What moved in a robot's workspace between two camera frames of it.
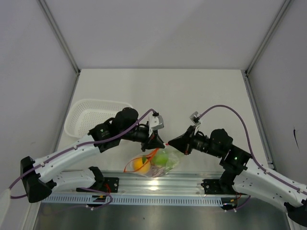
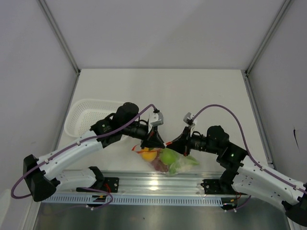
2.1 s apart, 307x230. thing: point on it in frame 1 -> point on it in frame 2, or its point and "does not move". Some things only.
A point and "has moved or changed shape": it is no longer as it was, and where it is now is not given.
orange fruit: [138, 162] -> [148, 156]
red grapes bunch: [155, 171] -> [159, 166]
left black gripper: [154, 141] does not move
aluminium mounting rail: [150, 185] does not move
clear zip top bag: [154, 164] has moved or changed shape
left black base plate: [110, 185] does not move
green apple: [160, 159] -> [168, 156]
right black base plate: [213, 187] does not move
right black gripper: [184, 143] does not move
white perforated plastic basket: [83, 115] does not move
